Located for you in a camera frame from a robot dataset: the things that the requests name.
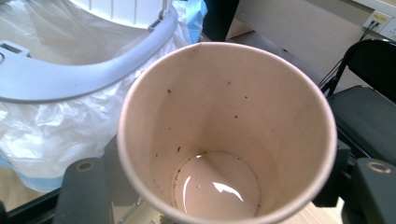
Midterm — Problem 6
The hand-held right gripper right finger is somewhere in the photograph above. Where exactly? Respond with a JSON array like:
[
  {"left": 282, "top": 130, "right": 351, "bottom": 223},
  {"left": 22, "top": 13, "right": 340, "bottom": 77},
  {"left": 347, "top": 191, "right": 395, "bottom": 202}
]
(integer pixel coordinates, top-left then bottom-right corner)
[{"left": 312, "top": 139, "right": 396, "bottom": 224}]

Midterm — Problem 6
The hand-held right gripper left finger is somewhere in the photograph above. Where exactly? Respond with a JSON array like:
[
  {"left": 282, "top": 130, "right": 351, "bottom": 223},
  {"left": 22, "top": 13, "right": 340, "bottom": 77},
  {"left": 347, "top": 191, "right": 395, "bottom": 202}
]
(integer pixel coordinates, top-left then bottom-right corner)
[{"left": 52, "top": 135, "right": 142, "bottom": 224}]

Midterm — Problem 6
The brown paper cup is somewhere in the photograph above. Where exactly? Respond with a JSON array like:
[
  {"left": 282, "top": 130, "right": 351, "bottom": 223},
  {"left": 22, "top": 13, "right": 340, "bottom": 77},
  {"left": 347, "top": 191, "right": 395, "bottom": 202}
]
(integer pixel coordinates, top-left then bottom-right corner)
[{"left": 116, "top": 41, "right": 338, "bottom": 224}]

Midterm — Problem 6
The clear plastic trash bag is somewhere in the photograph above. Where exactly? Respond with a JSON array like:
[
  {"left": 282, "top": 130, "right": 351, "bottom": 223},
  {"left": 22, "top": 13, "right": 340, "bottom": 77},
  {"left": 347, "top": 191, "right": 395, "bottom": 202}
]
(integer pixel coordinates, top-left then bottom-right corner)
[{"left": 0, "top": 0, "right": 208, "bottom": 193}]

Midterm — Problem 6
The black folding chair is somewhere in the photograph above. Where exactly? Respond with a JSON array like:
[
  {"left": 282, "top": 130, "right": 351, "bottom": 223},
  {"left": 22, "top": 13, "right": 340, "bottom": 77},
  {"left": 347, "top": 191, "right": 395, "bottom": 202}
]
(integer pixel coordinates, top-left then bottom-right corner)
[{"left": 318, "top": 38, "right": 396, "bottom": 166}]

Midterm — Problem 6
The black power cable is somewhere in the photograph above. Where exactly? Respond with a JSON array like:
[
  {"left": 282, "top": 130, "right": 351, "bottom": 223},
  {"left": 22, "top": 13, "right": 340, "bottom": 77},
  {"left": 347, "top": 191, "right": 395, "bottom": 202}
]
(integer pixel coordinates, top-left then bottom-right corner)
[{"left": 318, "top": 20, "right": 380, "bottom": 87}]

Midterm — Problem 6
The white wall outlet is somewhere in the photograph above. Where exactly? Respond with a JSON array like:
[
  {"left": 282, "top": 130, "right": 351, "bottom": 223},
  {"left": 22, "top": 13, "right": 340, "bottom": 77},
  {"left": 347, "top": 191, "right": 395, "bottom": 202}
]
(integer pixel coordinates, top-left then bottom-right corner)
[{"left": 361, "top": 8, "right": 396, "bottom": 42}]

